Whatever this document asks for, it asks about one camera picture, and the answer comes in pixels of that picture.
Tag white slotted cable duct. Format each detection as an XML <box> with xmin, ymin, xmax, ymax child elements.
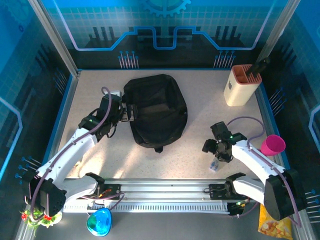
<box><xmin>61</xmin><ymin>201</ymin><xmax>232</xmax><ymax>214</ymax></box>

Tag aluminium frame rail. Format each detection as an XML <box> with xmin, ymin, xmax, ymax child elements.
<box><xmin>31</xmin><ymin>177</ymin><xmax>302</xmax><ymax>204</ymax></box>

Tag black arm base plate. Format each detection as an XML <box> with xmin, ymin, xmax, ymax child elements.
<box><xmin>82</xmin><ymin>183</ymin><xmax>123</xmax><ymax>201</ymax></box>
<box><xmin>208</xmin><ymin>182</ymin><xmax>251</xmax><ymax>201</ymax></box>

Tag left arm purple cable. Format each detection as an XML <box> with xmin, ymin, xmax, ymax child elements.
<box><xmin>24</xmin><ymin>86</ymin><xmax>126</xmax><ymax>222</ymax></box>

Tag yellow snack chip bag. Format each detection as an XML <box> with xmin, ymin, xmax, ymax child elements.
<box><xmin>257</xmin><ymin>203</ymin><xmax>294</xmax><ymax>240</ymax></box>

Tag black controller board with LEDs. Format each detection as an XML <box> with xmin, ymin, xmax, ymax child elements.
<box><xmin>227</xmin><ymin>199</ymin><xmax>251</xmax><ymax>218</ymax></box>

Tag black backpack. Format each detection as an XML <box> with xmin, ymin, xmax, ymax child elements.
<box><xmin>123</xmin><ymin>73</ymin><xmax>189</xmax><ymax>154</ymax></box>

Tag clear plastic blister package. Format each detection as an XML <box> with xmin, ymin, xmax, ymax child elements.
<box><xmin>209</xmin><ymin>156</ymin><xmax>222</xmax><ymax>174</ymax></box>

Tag aluminium frame post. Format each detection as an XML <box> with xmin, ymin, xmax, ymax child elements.
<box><xmin>256</xmin><ymin>0</ymin><xmax>302</xmax><ymax>65</ymax></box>
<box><xmin>27</xmin><ymin>0</ymin><xmax>82</xmax><ymax>77</ymax></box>

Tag black knife handle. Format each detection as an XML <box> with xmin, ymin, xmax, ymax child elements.
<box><xmin>246</xmin><ymin>56</ymin><xmax>272</xmax><ymax>76</ymax></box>

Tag white orange knife block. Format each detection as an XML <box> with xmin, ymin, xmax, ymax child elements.
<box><xmin>223</xmin><ymin>64</ymin><xmax>263</xmax><ymax>107</ymax></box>

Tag pink plastic goblet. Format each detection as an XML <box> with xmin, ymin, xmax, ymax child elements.
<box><xmin>260</xmin><ymin>134</ymin><xmax>286</xmax><ymax>157</ymax></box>

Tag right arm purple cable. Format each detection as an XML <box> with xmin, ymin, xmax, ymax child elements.
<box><xmin>226</xmin><ymin>116</ymin><xmax>302</xmax><ymax>228</ymax></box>

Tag potted red artificial flowers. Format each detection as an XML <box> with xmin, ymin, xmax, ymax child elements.
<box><xmin>19</xmin><ymin>208</ymin><xmax>63</xmax><ymax>237</ymax></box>

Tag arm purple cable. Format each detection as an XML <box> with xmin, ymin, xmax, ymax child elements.
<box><xmin>226</xmin><ymin>116</ymin><xmax>302</xmax><ymax>228</ymax></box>
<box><xmin>24</xmin><ymin>86</ymin><xmax>126</xmax><ymax>222</ymax></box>

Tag blue translucent plastic object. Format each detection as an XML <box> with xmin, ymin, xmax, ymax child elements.
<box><xmin>86</xmin><ymin>209</ymin><xmax>114</xmax><ymax>238</ymax></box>

